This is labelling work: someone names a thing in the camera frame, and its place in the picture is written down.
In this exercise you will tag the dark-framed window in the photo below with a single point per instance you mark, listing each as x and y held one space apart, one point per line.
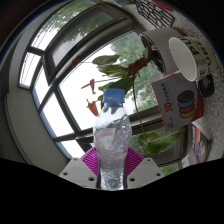
56 56

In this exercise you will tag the clear blue-capped water bottle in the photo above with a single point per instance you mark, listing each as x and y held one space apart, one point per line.
112 140

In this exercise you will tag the potted red-flowered plant, white pot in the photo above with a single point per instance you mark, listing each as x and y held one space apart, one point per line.
123 83

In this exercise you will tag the flat round red coaster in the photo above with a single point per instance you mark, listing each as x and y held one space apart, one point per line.
164 5

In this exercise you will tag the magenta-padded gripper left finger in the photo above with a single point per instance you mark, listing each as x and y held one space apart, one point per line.
78 171

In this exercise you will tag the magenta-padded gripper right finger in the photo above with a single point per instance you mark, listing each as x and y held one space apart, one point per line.
146 171

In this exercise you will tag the white mug with black lettering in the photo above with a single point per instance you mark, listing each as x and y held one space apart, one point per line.
200 56

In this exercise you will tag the white and red filament box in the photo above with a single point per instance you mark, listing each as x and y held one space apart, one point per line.
173 100

